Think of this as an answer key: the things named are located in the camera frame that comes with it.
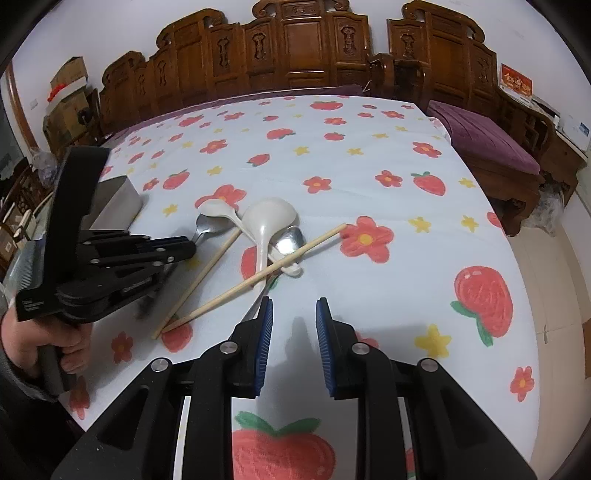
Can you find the red plastic decoration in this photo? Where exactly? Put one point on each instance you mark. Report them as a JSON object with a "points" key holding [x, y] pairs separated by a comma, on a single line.
{"points": [[56, 92]]}

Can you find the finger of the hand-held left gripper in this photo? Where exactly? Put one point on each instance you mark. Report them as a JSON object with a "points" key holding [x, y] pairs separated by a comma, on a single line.
{"points": [[157, 249], [138, 279]]}

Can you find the black small fan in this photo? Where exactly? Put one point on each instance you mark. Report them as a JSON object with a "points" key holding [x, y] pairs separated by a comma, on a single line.
{"points": [[86, 115]]}

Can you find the metal rectangular box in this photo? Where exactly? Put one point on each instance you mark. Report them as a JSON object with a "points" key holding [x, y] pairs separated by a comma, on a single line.
{"points": [[120, 203]]}

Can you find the person's left hand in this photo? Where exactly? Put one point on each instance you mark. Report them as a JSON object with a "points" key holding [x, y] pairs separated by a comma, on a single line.
{"points": [[18, 341]]}

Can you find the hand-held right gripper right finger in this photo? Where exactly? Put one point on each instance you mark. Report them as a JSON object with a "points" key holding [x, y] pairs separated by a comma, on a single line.
{"points": [[323, 346]]}

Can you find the wooden side chair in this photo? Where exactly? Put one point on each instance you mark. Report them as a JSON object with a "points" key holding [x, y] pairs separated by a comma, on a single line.
{"points": [[23, 203]]}

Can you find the carved wooden sofa bench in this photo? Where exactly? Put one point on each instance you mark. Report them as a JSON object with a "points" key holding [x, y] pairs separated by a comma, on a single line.
{"points": [[300, 41]]}

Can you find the wooden chopstick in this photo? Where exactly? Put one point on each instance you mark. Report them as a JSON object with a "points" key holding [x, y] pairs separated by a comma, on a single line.
{"points": [[304, 247], [207, 272]]}

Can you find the large cardboard box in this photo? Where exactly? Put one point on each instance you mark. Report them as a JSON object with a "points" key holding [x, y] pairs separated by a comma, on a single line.
{"points": [[67, 115]]}

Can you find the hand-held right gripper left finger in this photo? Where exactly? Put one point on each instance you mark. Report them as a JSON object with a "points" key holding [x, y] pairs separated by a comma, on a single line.
{"points": [[264, 341]]}

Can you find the large white spoon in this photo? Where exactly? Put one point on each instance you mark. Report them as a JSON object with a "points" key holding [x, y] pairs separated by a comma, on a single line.
{"points": [[270, 217]]}

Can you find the clear plastic bag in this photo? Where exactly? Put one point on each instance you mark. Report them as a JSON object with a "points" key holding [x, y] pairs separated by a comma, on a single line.
{"points": [[547, 207]]}

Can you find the purple armchair cushion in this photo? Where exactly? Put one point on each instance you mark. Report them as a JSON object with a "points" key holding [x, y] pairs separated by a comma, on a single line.
{"points": [[485, 138]]}

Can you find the small white spoon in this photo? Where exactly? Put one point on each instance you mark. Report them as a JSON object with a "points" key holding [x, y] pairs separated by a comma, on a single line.
{"points": [[217, 208]]}

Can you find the red gift box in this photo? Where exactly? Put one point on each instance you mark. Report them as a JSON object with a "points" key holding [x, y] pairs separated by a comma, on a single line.
{"points": [[516, 81]]}

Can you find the brown cardboard box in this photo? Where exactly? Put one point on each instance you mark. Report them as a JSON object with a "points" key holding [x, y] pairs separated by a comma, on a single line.
{"points": [[69, 71]]}

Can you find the wooden side table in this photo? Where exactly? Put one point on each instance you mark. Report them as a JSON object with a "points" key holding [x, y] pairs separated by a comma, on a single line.
{"points": [[563, 161]]}

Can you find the carved wooden armchair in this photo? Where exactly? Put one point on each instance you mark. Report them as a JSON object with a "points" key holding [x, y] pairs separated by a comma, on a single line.
{"points": [[443, 50]]}

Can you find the person's left forearm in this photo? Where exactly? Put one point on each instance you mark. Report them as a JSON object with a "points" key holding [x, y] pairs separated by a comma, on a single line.
{"points": [[18, 387]]}

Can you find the strawberry flower print tablecloth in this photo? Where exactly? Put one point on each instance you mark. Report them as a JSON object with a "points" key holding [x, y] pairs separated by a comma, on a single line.
{"points": [[369, 138]]}

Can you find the white blue appliance box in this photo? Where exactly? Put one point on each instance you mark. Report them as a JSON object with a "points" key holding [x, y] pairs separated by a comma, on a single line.
{"points": [[575, 129]]}

